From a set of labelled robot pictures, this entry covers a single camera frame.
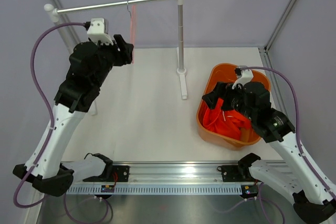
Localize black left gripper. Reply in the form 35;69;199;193
91;34;133;88

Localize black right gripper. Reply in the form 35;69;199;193
202;81;256;121

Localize orange shorts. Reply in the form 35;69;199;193
202;98;251;140

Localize pink clothes hanger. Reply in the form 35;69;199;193
125;0;137;64

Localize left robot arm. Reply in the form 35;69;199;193
13;34;134;197

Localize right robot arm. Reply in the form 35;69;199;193
202;82;335;223

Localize orange plastic laundry basket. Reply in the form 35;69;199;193
196;63;261;150

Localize white metal clothes rack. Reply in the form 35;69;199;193
44;0;188;116

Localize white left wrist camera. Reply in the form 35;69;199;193
85;18;112;45

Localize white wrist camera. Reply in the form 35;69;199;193
85;18;112;45
232;66;254;89

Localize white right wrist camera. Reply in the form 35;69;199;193
232;66;254;89

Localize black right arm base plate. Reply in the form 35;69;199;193
217;165;256;183

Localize white slotted cable duct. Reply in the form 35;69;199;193
67;184;243;195

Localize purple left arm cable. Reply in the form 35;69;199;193
13;22;116;222

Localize aluminium mounting rail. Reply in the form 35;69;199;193
34;160;297;185

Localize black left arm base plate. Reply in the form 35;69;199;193
111;165;130;183

